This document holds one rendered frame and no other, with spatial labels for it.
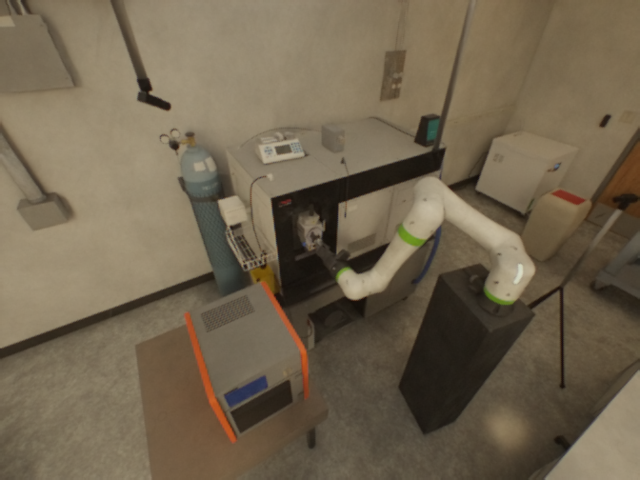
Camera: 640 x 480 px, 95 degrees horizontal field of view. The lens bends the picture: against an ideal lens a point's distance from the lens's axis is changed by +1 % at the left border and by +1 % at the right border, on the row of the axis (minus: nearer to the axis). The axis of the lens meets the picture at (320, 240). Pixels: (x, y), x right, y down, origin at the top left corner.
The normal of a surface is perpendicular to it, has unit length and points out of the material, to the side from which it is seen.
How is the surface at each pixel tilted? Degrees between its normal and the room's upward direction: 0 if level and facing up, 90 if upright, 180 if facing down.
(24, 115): 90
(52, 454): 0
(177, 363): 0
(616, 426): 0
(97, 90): 90
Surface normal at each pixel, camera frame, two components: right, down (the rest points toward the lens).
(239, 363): 0.00, -0.77
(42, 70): 0.51, 0.55
